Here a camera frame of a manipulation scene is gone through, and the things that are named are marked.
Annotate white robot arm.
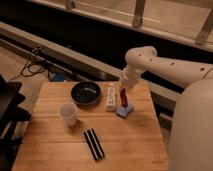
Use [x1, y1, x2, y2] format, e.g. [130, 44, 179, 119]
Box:
[121, 46, 213, 171]

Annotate black cables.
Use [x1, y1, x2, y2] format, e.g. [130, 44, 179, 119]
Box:
[9, 46, 54, 81]

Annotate blue sponge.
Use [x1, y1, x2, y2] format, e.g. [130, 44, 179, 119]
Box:
[116, 104, 134, 118]

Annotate black chair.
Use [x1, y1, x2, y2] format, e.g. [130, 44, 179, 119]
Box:
[0, 75, 31, 171]

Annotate blue object on floor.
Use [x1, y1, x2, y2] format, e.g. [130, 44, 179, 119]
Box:
[50, 74, 66, 82]

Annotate dark blue bowl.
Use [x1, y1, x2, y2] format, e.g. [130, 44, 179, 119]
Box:
[71, 81, 101, 105]

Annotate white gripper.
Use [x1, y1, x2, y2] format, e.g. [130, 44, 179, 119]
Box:
[120, 67, 142, 90]

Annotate white tube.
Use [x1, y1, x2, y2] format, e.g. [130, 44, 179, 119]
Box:
[106, 83, 116, 112]

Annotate black striped rectangular block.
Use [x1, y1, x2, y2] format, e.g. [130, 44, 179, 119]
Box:
[84, 129, 105, 161]

